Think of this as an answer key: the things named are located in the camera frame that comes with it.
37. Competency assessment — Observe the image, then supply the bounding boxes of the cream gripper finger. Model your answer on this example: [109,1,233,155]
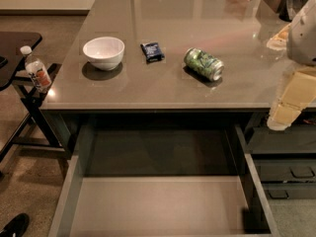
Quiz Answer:
[267,66,316,130]
[267,25,290,50]

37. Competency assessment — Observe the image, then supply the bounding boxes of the green soda can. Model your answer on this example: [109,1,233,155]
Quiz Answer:
[184,48,224,82]

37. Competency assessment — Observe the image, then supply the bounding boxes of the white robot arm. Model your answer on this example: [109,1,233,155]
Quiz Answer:
[267,0,316,131]

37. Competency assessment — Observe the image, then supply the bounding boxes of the open grey top drawer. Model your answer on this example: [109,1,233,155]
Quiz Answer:
[48,125,280,237]

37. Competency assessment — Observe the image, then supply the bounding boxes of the dark jug on counter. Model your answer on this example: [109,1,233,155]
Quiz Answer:
[278,0,308,22]

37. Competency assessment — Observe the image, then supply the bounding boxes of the closed dark lower drawers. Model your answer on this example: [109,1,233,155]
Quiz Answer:
[244,112,316,199]

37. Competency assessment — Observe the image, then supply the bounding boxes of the dark blue snack packet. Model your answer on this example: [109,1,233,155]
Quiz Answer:
[140,42,165,62]

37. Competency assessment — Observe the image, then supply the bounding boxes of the white bowl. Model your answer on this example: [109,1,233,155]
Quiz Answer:
[83,37,124,71]

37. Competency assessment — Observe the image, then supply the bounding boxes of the clear plastic water bottle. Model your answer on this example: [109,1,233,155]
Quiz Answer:
[20,45,51,93]

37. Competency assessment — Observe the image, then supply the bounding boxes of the black side table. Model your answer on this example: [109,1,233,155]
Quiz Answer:
[0,32,61,161]

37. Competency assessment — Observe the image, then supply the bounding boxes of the black shoe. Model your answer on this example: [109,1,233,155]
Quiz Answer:
[0,213,30,237]

